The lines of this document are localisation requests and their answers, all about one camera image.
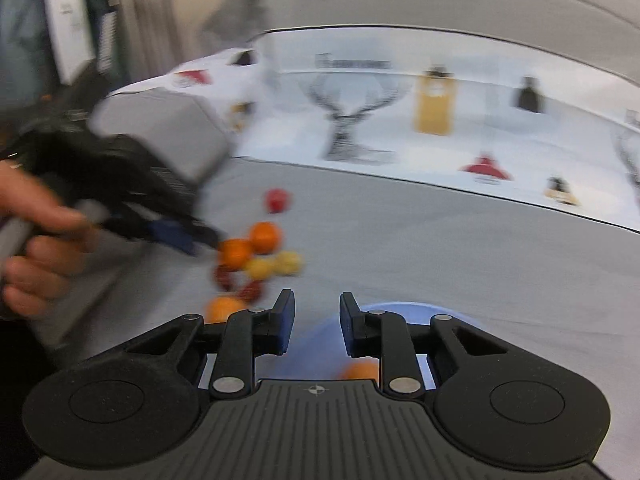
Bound dark red jujube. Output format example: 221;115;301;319
213;264;235;292
238;281;264;304

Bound round orange mandarin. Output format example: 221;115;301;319
248;221;282;255

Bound plastic-wrapped orange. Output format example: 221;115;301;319
205;296;247;324
341;358;380;382

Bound small red fruit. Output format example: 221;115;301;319
265;188;292;214

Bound yellow-green small fruit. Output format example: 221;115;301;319
274;250;304;275

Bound person's left hand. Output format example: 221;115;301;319
1;162;98;318

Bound grey ribbed curtain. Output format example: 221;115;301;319
108;0;198;80

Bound blue round plate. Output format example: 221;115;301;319
255;301;483;382

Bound grey printed sofa cover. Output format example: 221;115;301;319
29;0;639;479

